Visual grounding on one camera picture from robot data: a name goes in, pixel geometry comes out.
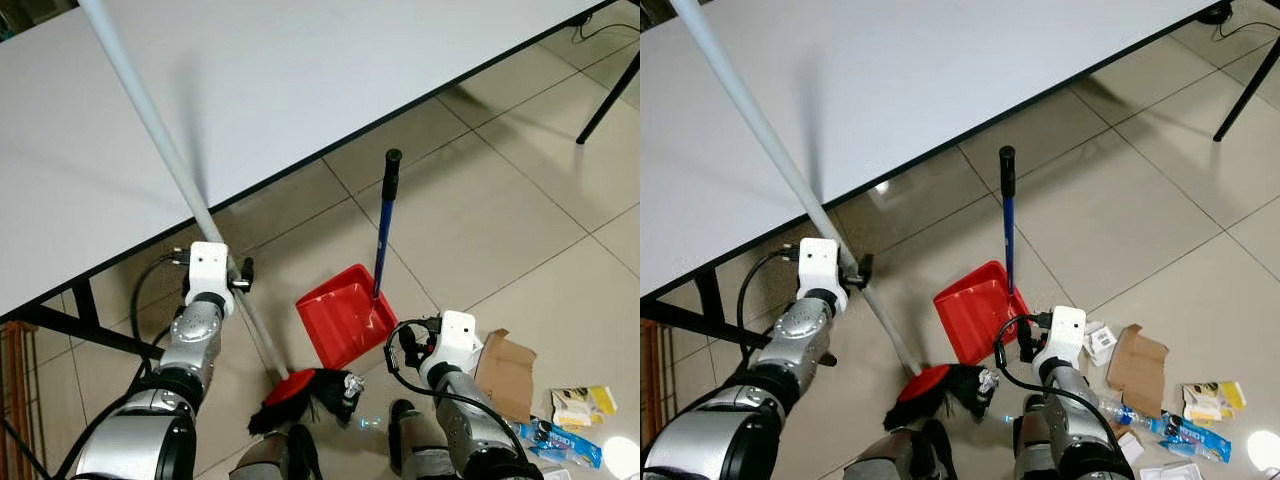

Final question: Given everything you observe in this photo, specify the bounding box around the small white printed box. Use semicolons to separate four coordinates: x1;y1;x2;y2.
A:
1084;320;1120;368

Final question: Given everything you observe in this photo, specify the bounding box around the yellow white snack package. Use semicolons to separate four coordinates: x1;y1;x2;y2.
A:
1182;380;1248;424
550;385;618;431

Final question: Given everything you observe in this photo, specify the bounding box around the small white paper scrap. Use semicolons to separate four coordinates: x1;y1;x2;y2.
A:
1114;430;1149;467

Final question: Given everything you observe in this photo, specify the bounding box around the clear plastic bottle blue label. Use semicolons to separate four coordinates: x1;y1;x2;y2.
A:
1098;393;1161;433

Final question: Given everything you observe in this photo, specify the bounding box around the brown cardboard piece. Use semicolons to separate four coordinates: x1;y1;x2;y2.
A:
474;328;538;423
1107;324;1171;419

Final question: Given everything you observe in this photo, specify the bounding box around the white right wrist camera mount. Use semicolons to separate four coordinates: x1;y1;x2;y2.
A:
1033;307;1087;373
428;310;483;379

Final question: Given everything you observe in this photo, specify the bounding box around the black slanted table leg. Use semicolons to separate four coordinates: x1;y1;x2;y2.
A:
576;50;641;146
1212;35;1280;143

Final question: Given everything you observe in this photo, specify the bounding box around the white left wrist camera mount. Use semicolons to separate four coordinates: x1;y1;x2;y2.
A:
797;238;840;303
187;241;233;313

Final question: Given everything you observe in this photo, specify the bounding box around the red dustpan blue handle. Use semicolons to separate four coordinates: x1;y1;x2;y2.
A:
934;146;1033;366
296;148;403;370

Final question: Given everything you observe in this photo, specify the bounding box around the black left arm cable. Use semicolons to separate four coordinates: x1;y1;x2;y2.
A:
127;250;193;379
737;247;801;353

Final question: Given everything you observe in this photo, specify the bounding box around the robot left leg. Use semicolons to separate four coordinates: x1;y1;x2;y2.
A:
230;424;323;480
845;420;961;480

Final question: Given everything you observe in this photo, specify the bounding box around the grey pole red head broom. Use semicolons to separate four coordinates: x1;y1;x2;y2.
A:
78;0;363;437
668;0;999;433

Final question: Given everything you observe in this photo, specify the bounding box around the white table black frame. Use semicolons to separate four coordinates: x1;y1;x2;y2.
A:
640;0;1229;353
0;0;619;361

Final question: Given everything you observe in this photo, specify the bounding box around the blue snack wrapper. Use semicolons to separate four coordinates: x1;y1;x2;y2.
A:
512;418;604;469
1150;413;1233;464

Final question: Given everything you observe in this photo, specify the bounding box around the black floor cable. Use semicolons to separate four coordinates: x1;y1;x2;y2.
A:
570;14;641;47
1195;0;1280;42

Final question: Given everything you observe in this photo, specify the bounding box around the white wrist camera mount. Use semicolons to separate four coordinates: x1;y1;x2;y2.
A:
1033;307;1087;373
428;310;483;379
187;241;233;313
797;238;840;303

